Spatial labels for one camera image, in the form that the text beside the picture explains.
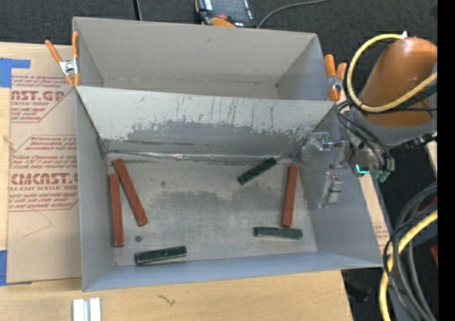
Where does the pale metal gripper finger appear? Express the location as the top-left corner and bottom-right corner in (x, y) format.
(315, 170), (345, 210)
(301, 132), (351, 162)

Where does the red-brown flat block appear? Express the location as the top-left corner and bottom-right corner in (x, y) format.
(281, 164), (299, 229)
(112, 158), (149, 228)
(108, 173), (126, 248)

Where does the dark green flat block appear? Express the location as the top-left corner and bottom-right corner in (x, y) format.
(237, 156), (278, 186)
(253, 226), (304, 241)
(134, 245), (188, 266)

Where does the grey metal bin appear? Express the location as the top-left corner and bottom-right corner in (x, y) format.
(72, 16), (385, 293)

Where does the brown cardboard board red print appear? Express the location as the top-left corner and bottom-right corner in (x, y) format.
(0, 41), (394, 285)

